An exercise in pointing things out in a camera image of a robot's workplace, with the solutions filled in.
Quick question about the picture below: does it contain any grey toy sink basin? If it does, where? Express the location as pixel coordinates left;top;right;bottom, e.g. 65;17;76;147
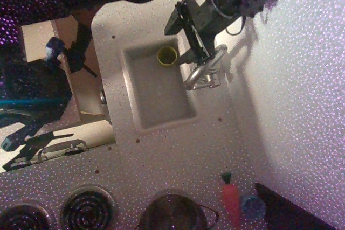
122;37;197;132

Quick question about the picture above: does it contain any black stove burner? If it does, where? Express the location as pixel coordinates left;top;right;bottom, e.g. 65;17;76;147
59;186;118;229
1;204;50;230

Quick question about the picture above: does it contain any left black stove burner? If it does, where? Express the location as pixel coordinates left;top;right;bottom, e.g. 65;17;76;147
1;204;50;230

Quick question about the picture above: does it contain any blue black clamp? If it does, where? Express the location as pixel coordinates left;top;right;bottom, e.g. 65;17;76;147
45;23;98;78

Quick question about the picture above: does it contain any orange toy carrot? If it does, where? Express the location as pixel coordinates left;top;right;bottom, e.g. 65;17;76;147
220;172;240;229

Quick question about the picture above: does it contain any black cable loop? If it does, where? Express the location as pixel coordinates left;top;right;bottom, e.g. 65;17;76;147
225;16;246;36

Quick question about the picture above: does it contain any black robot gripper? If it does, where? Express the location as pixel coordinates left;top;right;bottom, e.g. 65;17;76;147
164;0;226;66

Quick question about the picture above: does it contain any silver cabinet handle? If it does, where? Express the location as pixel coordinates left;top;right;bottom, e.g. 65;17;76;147
37;139;88;162

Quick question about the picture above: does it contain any right black stove burner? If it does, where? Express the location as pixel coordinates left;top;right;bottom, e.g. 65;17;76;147
59;186;118;229

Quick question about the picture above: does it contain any silver round knob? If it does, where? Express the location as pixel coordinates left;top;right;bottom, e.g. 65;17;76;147
100;90;107;105

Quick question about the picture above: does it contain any dark metal pot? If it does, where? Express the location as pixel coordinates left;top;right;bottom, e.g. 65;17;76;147
135;194;219;229

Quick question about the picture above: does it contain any yellow plastic cup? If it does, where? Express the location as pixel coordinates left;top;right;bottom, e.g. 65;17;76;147
157;46;178;67

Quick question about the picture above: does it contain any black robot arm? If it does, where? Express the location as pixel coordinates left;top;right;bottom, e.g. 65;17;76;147
164;0;270;65

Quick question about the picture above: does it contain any blue round lid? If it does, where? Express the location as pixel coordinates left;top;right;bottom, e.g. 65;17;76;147
240;195;266;221

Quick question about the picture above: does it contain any silver toy faucet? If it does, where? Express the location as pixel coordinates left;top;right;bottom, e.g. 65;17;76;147
184;44;228;90

